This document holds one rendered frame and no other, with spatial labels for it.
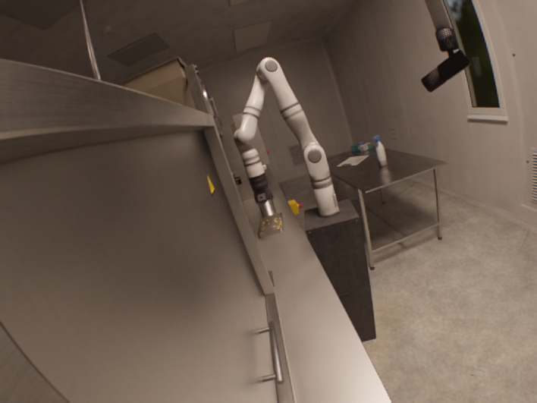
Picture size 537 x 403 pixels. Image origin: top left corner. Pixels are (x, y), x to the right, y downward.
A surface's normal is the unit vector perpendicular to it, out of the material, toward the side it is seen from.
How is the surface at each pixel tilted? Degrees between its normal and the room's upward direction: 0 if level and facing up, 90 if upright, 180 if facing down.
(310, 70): 90
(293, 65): 90
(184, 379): 90
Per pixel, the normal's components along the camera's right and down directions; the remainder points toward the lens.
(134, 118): 0.95, -0.31
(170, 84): 0.22, 0.67
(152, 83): 0.08, 0.27
